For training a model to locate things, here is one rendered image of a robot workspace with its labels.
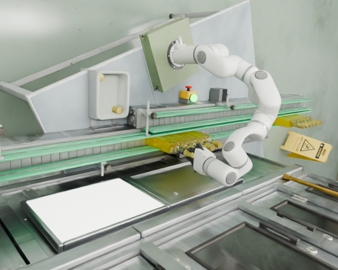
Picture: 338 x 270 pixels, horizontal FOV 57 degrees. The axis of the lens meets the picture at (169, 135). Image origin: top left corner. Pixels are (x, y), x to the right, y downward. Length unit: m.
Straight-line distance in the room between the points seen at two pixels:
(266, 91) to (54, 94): 0.89
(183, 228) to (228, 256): 0.18
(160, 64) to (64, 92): 0.51
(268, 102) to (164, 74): 0.64
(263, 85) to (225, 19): 0.92
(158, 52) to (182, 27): 0.22
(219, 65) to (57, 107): 0.74
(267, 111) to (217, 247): 0.55
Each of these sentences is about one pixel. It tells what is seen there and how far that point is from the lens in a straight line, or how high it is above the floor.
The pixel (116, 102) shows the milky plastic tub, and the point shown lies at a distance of 1.57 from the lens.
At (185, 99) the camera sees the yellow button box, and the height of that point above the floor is 0.81.
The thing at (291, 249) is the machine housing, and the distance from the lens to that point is 1.16.
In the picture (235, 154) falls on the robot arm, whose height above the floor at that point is 1.46.
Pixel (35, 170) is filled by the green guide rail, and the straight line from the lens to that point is 1.29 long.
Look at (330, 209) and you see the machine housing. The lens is 1.51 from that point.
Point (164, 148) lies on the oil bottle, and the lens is 1.47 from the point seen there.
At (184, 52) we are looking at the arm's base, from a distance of 1.64.
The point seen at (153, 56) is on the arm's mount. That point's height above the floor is 0.82.
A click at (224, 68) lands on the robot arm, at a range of 1.40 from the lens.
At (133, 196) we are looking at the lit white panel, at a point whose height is 1.18.
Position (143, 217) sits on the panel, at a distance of 1.12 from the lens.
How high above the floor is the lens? 2.08
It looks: 45 degrees down
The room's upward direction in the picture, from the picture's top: 109 degrees clockwise
